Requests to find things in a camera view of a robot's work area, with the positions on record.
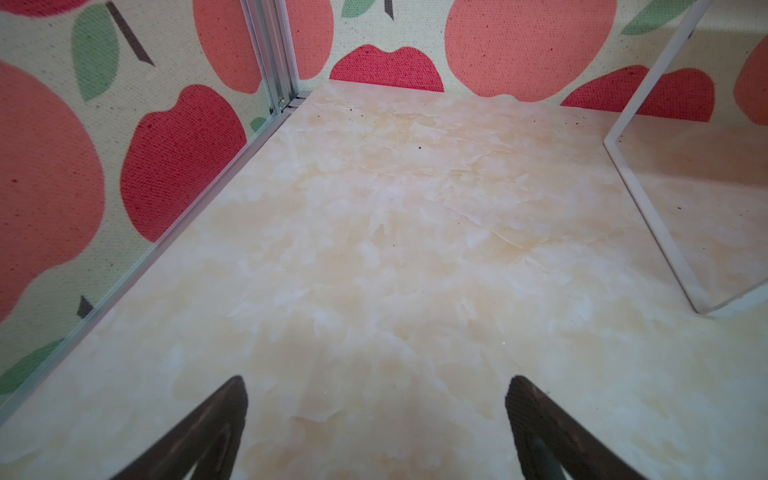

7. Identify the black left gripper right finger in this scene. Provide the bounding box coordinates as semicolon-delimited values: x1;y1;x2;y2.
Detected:
505;375;643;480

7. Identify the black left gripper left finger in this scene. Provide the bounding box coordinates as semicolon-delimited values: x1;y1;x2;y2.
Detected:
114;375;248;479

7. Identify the wooden two-tier shelf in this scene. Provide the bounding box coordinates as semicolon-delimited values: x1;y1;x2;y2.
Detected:
603;1;767;318

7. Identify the left aluminium frame post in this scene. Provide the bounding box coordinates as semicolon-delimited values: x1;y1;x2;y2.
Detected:
241;0;300;114

